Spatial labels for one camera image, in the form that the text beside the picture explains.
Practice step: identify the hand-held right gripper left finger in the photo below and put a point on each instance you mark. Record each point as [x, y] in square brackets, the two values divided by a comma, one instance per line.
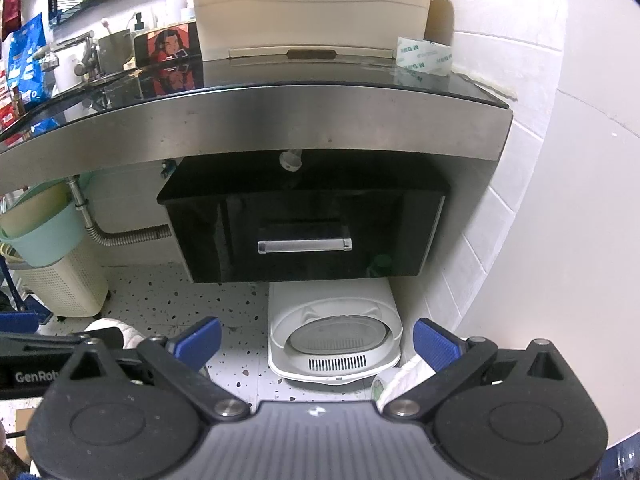
[199, 344]

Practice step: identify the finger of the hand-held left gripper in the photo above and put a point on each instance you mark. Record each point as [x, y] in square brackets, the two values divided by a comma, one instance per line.
[17, 322]

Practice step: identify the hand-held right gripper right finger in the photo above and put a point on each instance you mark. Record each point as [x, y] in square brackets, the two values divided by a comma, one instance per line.
[434, 345]

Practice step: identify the black glass steel-edged desktop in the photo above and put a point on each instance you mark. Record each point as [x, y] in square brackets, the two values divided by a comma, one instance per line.
[310, 77]

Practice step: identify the white paper roll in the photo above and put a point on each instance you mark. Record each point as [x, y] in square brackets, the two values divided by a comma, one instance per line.
[400, 380]

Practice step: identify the brown cardboard piece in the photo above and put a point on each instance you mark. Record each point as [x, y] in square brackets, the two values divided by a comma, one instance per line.
[26, 435]

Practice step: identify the beige perforated laundry basket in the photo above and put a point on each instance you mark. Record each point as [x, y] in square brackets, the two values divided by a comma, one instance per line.
[70, 285]

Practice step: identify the white shoe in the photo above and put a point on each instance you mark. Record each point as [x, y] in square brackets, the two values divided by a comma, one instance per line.
[117, 332]

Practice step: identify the mint green plastic basin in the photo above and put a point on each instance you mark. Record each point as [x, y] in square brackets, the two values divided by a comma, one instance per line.
[50, 237]

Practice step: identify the white cat litter box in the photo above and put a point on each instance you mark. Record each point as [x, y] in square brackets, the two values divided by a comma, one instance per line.
[335, 340]

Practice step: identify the beige plastic basin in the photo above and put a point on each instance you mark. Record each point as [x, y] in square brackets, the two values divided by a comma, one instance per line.
[30, 215]

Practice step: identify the straight metal drain pipe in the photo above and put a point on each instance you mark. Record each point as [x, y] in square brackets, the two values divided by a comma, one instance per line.
[82, 202]

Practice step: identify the black drawer cabinet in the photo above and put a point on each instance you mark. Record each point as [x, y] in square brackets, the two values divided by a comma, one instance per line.
[310, 175]

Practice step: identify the white plastic pipe fitting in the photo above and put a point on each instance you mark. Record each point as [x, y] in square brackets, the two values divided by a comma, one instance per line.
[291, 160]

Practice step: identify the red printed packet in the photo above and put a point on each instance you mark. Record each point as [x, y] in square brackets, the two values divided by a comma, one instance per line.
[7, 102]

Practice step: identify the blue printed packet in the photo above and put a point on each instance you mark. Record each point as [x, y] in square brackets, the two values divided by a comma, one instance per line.
[27, 60]

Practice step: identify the chrome faucet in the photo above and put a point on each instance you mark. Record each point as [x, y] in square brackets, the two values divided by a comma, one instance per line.
[82, 57]

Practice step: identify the metal cup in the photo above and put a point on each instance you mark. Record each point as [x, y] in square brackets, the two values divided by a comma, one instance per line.
[116, 52]

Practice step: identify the white green-printed tape roll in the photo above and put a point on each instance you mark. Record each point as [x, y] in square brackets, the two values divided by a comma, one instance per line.
[425, 56]

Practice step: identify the red hanging packet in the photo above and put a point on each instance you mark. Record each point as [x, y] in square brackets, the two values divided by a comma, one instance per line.
[11, 10]

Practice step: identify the white plastic bottle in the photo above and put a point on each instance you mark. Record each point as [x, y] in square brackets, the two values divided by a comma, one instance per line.
[175, 0]

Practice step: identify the large beige plastic tub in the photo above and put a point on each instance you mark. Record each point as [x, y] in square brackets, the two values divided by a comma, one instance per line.
[310, 15]

